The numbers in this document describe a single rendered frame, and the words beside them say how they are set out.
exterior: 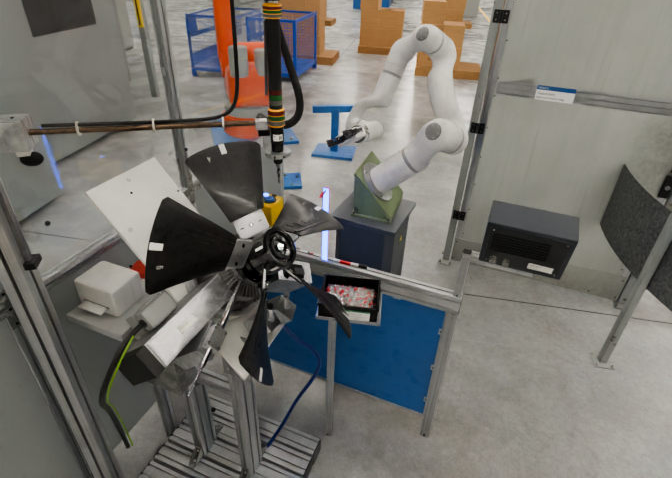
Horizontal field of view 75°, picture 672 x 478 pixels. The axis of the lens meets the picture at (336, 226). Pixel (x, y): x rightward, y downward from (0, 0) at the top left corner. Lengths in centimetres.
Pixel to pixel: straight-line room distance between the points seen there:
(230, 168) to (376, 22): 924
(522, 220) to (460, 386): 129
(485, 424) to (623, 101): 184
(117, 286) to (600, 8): 253
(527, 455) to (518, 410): 24
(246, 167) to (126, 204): 35
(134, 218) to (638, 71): 249
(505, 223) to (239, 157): 83
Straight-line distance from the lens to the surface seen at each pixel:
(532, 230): 146
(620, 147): 297
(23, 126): 125
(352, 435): 229
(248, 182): 131
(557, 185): 303
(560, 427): 259
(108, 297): 162
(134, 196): 139
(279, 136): 118
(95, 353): 199
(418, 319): 183
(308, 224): 142
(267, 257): 120
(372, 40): 1048
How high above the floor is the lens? 193
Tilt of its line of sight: 32 degrees down
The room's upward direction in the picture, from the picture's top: 2 degrees clockwise
